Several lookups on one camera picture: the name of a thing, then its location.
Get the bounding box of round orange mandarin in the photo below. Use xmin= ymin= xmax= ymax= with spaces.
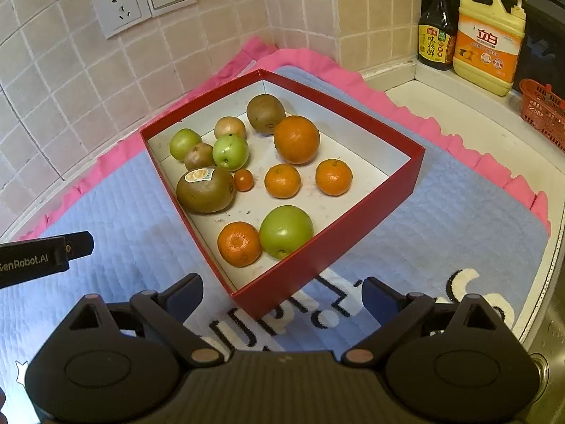
xmin=217 ymin=221 xmax=262 ymax=268

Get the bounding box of large orange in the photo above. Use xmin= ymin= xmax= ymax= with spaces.
xmin=274 ymin=115 xmax=321 ymax=165

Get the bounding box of red plastic basket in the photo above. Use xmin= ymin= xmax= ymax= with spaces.
xmin=518 ymin=78 xmax=565 ymax=153

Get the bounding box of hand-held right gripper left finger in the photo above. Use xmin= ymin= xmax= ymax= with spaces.
xmin=66 ymin=273 xmax=226 ymax=368

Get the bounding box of red cardboard box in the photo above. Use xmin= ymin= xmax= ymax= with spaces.
xmin=139 ymin=68 xmax=427 ymax=321

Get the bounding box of brown passion fruit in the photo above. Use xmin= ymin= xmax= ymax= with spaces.
xmin=184 ymin=142 xmax=215 ymax=171

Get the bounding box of small mandarin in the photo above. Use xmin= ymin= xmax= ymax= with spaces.
xmin=264 ymin=163 xmax=302 ymax=199

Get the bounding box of medium green fruit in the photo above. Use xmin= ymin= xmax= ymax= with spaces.
xmin=212 ymin=134 xmax=250 ymax=170

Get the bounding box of plain brown kiwi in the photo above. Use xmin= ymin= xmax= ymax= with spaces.
xmin=246 ymin=94 xmax=286 ymax=135

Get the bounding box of kiwi with sticker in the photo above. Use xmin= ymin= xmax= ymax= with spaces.
xmin=177 ymin=166 xmax=236 ymax=213

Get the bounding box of blue mat pink ruffled edge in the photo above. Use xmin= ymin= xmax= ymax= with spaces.
xmin=0 ymin=36 xmax=552 ymax=407

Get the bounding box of tiny orange kumquat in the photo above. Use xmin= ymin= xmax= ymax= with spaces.
xmin=233 ymin=169 xmax=254 ymax=192

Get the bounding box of mandarin with stem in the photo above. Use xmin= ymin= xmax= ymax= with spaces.
xmin=315 ymin=158 xmax=353 ymax=196

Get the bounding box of dark soy sauce bottle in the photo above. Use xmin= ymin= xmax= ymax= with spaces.
xmin=417 ymin=0 xmax=457 ymax=71

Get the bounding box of large green apple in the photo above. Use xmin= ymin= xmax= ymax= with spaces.
xmin=259 ymin=205 xmax=314 ymax=260

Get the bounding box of stainless steel sink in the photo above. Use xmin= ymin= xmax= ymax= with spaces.
xmin=514 ymin=203 xmax=565 ymax=424

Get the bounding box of small green fruit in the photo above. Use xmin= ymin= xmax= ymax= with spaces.
xmin=169 ymin=128 xmax=203 ymax=161

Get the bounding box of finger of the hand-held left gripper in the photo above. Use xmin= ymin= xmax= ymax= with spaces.
xmin=65 ymin=231 xmax=95 ymax=260

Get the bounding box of tan passion fruit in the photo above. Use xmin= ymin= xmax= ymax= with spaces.
xmin=214 ymin=116 xmax=246 ymax=140

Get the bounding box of yellow detergent bottle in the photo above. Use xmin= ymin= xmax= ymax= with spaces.
xmin=452 ymin=0 xmax=528 ymax=97

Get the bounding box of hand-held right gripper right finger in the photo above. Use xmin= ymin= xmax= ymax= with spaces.
xmin=340 ymin=276 xmax=506 ymax=367

